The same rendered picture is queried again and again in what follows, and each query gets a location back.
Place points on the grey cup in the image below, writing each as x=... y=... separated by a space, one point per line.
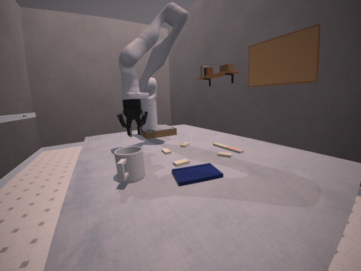
x=130 y=167

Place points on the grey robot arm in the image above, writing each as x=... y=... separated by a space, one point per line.
x=176 y=17

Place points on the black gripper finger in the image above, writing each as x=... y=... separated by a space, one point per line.
x=142 y=121
x=128 y=122

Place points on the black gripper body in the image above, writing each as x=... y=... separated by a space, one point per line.
x=132 y=105

